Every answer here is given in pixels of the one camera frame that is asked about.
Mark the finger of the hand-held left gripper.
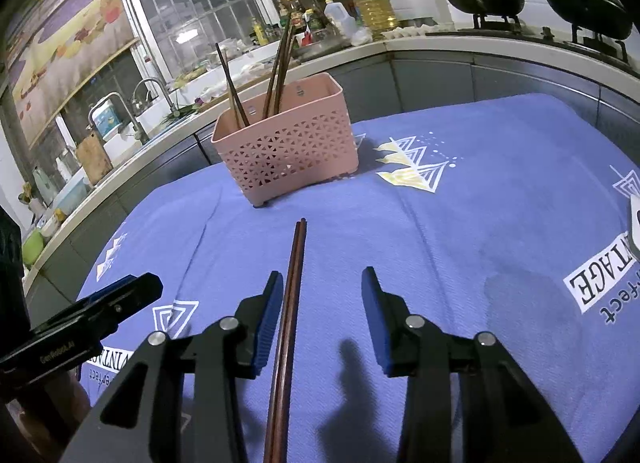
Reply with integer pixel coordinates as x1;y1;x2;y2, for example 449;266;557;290
34;274;164;340
74;273;152;310

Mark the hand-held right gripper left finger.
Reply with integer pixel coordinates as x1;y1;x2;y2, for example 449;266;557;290
60;270;285;463

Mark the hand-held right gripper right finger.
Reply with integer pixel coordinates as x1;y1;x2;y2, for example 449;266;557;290
361;266;586;463

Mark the pink perforated plastic basket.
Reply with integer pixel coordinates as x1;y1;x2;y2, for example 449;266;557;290
211;72;357;208

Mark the person's left hand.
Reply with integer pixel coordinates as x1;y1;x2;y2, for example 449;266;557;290
0;370;93;463

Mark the green bowl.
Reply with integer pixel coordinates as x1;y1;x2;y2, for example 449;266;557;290
22;230;46;267

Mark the blue printed tablecloth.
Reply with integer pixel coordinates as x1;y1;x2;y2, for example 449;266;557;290
75;93;640;463

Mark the wooden cutting board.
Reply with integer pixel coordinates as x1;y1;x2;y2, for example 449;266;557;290
75;134;114;186

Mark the white blue-label jug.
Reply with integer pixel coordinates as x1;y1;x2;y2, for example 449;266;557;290
92;98;124;140

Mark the silver kitchen faucet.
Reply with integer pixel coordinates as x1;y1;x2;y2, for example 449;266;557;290
131;77;179;117
88;92;147;144

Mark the white plastic jug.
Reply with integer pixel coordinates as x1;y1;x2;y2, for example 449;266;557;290
323;0;357;37

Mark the yellow cooking oil bottle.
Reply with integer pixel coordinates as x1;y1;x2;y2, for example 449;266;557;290
352;0;399;34

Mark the cluster of condiment bottles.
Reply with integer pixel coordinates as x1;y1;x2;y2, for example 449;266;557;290
249;0;377;46

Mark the gas stove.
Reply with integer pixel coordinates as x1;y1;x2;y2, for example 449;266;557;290
459;12;632;64

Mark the wall poster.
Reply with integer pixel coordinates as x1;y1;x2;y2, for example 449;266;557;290
5;0;142;144

